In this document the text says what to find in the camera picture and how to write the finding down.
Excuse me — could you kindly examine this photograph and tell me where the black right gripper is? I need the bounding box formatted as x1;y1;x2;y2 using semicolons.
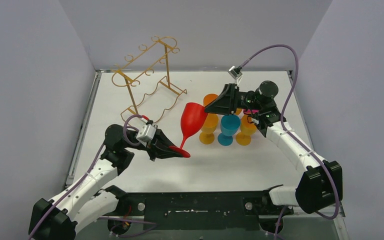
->
205;83;265;116

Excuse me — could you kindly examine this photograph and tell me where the orange wine glass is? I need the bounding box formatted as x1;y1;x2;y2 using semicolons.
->
203;93;218;107

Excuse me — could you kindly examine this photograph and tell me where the blue wine glass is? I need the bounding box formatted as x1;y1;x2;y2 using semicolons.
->
217;114;241;146

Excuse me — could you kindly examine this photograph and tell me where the red wine glass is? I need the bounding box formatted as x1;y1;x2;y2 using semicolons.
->
169;102;208;158

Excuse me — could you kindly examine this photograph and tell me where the yellow wine glass row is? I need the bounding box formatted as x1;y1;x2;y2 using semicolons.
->
199;113;219;145

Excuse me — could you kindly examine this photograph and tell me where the pink wine glass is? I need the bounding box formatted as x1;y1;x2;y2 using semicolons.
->
243;109;259;115

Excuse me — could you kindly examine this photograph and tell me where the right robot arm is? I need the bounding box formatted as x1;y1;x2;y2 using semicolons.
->
204;80;343;216

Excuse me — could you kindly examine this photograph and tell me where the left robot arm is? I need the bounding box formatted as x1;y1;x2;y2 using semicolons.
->
28;122;191;240

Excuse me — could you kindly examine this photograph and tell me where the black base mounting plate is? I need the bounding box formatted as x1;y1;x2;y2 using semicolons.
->
111;190;282;231

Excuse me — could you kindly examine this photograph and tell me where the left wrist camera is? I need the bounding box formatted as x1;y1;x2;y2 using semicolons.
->
136;123;158;145

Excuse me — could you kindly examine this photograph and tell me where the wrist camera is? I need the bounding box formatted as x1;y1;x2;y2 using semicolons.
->
136;123;158;145
227;66;243;85

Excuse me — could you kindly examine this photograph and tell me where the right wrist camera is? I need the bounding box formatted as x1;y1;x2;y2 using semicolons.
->
227;66;243;85

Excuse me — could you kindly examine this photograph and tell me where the gold wire glass rack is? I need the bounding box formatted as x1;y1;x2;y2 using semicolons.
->
110;35;188;122

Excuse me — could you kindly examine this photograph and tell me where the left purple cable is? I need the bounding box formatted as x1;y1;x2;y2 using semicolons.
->
27;114;158;240

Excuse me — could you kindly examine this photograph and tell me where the purple cable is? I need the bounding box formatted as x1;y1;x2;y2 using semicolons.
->
27;114;158;240
239;44;341;240

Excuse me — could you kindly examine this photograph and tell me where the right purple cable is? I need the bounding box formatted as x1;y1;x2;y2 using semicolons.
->
239;44;341;240

